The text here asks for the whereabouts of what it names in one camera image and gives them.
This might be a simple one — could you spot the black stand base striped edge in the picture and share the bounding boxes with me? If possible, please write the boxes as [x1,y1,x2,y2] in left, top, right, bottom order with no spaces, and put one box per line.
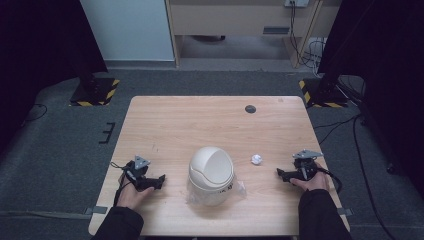
[68,76,121,108]
[298,77,350,109]

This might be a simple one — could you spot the clear plastic bag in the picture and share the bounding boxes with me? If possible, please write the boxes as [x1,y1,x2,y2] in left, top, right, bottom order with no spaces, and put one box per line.
[185,179,248,206]

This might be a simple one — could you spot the light wooden desk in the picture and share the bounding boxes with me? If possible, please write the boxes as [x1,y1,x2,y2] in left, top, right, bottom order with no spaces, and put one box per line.
[165,0,342,70]

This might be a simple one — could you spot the black curtain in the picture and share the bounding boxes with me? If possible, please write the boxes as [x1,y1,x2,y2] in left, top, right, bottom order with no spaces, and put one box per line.
[317,0,424,200]
[0,0,109,155]

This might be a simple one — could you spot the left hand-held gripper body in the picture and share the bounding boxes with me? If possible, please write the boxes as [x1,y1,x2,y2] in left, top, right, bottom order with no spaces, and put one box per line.
[123,155,152,192]

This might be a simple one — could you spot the right hand-held gripper cable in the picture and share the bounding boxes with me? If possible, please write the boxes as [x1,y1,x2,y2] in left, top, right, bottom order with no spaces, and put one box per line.
[317,167,344,195]

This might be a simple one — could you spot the hand-held gripper cable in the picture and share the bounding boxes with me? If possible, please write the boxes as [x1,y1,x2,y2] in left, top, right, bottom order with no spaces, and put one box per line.
[110,161,130,208]
[317,167,344,195]

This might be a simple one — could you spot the person's left hand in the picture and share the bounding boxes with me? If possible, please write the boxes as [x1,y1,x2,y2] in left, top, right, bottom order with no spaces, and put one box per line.
[116,185,156,212]

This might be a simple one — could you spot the long black floor cable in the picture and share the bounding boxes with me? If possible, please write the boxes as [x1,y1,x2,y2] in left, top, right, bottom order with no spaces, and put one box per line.
[312,112,399,240]

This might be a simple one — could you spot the white swing-lid trash bin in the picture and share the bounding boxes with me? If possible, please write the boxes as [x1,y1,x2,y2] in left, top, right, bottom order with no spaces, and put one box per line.
[187,146,236,207]

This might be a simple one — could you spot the bundle of black cables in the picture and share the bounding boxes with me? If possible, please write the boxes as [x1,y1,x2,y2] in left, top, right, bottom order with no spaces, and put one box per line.
[288,2,327,70]

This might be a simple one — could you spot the person's right hand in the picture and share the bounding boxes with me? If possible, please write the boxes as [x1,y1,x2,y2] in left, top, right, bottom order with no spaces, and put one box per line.
[289,162,331,193]

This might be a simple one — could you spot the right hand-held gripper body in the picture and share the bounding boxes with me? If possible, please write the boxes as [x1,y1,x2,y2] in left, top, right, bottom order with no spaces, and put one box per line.
[292,148,325,182]

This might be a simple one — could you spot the grey power socket box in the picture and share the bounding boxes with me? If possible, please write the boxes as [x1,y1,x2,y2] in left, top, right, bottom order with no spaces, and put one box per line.
[283,0,310,9]

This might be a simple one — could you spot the left hand-held gripper cable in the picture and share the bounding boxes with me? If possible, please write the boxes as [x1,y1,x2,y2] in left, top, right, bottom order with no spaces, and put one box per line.
[110,161,130,208]

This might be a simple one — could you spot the white cabinet panel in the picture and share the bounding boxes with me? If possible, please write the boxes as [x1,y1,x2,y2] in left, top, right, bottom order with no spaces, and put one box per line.
[79,0,176,63]

